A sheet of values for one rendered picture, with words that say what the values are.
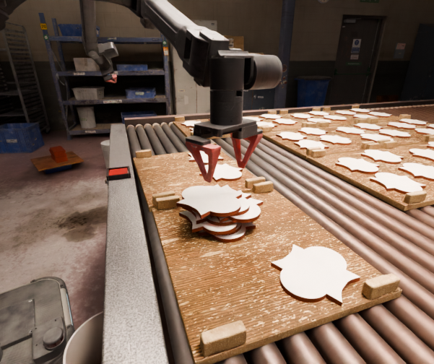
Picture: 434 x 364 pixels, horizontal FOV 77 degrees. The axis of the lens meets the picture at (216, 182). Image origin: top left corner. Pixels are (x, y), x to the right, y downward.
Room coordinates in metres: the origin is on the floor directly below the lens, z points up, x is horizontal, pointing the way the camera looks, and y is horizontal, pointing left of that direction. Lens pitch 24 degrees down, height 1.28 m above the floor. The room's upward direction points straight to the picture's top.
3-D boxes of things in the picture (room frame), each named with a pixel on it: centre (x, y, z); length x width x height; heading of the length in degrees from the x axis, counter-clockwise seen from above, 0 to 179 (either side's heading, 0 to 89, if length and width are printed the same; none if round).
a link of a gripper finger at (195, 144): (0.46, 0.01, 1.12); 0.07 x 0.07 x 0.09; 47
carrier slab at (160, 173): (0.86, 0.08, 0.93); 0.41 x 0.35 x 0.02; 21
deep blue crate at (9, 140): (4.11, 3.02, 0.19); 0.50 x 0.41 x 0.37; 96
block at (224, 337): (0.24, -0.01, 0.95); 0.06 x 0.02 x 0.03; 110
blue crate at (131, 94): (5.26, 1.38, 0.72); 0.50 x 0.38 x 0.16; 95
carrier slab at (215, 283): (0.47, -0.07, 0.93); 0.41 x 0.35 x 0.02; 20
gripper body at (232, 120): (0.49, -0.02, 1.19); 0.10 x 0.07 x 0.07; 137
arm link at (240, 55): (0.49, -0.02, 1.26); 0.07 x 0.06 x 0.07; 122
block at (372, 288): (0.33, -0.26, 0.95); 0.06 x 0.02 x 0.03; 110
